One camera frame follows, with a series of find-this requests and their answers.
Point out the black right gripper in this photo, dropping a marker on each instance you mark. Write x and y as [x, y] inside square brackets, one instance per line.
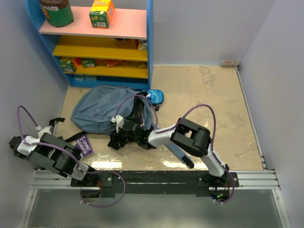
[116, 137]

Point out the purple storey treehouse book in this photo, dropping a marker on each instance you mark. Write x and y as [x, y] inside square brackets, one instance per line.
[84, 145]

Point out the white wall label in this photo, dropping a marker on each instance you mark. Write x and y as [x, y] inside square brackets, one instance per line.
[229, 63]

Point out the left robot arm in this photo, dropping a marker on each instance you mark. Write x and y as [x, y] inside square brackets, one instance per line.
[55, 155]

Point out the yellow green carton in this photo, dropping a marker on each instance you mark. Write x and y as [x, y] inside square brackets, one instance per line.
[101, 13]

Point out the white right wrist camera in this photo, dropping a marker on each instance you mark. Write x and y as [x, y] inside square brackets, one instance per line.
[118, 121]

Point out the blue student backpack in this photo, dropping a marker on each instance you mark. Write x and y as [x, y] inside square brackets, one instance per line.
[95, 109]

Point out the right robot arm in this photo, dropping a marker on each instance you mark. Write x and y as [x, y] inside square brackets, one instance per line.
[189, 136]

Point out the green brown canister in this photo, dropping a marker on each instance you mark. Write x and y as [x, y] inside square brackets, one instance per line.
[57, 12]

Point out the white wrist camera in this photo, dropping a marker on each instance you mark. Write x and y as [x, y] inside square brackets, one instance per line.
[48, 129]
[118, 121]

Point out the blue shelf unit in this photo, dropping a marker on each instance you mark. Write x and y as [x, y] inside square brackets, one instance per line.
[129, 37]

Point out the Tale of Two Cities book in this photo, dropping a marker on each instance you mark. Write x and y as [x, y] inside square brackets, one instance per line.
[138, 111]

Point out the light blue tissue pack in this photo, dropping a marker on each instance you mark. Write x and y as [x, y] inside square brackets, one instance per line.
[77, 77]

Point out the blue dinosaur pencil case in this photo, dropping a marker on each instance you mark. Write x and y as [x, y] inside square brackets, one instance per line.
[156, 97]

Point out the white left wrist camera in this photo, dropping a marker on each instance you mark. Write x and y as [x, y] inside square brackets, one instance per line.
[48, 129]

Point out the small green box on shelf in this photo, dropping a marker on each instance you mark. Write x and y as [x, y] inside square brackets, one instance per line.
[88, 62]

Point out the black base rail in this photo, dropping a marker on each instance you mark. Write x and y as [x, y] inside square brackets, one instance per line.
[199, 183]

